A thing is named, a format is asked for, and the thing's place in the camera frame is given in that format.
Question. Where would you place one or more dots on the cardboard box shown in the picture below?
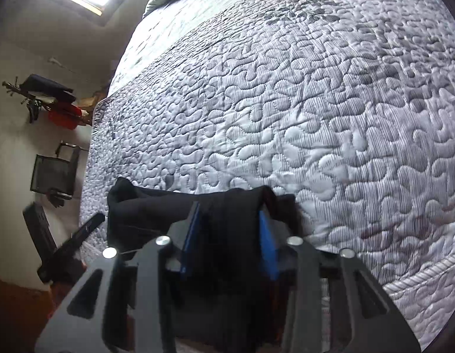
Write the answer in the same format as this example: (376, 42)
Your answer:
(91, 102)

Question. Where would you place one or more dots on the black pants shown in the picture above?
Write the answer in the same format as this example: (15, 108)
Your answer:
(227, 220)

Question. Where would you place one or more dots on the red garment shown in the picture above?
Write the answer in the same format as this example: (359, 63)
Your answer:
(65, 116)

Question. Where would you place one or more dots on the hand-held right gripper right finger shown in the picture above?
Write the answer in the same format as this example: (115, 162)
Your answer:
(267, 246)

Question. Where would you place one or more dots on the black garment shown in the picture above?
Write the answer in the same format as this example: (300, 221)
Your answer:
(47, 86)

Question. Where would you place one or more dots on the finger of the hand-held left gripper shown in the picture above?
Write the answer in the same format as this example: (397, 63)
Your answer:
(71, 246)

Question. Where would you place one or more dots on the wooden coat rack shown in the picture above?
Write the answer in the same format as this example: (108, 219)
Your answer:
(32, 99)

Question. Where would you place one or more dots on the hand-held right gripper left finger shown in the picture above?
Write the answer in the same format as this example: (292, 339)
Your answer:
(190, 242)

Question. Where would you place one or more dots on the grey quilted bedspread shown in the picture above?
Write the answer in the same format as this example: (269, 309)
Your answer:
(286, 110)

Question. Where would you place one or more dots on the black mesh office chair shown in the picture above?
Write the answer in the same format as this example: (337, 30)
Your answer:
(52, 172)

